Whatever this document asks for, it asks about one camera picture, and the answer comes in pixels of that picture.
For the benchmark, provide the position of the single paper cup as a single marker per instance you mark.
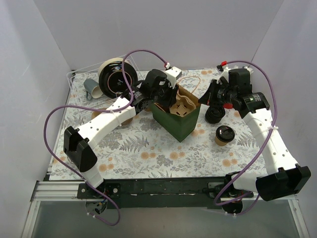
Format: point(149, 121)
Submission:
point(219, 142)

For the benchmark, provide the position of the cardboard cup carrier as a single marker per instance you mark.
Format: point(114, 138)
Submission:
point(114, 118)
point(183, 106)

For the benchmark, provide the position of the stack of black lids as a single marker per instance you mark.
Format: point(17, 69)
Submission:
point(214, 114)

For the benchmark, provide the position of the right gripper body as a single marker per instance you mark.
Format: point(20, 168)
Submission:
point(214, 89)

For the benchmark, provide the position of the grey mug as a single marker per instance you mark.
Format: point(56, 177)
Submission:
point(92, 88)

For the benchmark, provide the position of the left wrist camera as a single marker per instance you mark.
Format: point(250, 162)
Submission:
point(173, 73)

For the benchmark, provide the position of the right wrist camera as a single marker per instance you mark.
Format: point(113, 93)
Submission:
point(223, 72)

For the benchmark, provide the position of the white wrapped straws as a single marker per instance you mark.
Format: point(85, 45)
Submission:
point(249, 69)

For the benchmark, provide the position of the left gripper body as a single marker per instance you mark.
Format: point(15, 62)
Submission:
point(169, 92)

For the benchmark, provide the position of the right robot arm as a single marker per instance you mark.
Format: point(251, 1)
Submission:
point(284, 175)

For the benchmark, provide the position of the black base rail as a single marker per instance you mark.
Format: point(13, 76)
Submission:
point(158, 192)

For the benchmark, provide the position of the green paper bag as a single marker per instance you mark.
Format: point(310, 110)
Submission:
point(179, 127)

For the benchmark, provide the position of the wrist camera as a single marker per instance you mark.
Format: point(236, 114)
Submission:
point(223, 72)
point(173, 73)

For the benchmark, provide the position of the floral table mat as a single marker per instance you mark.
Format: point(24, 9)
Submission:
point(144, 149)

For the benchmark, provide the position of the white wire dish rack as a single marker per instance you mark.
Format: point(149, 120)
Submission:
point(78, 94)

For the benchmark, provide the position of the black plate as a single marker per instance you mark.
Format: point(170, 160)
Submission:
point(111, 80)

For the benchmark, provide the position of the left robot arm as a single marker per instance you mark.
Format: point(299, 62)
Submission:
point(158, 87)

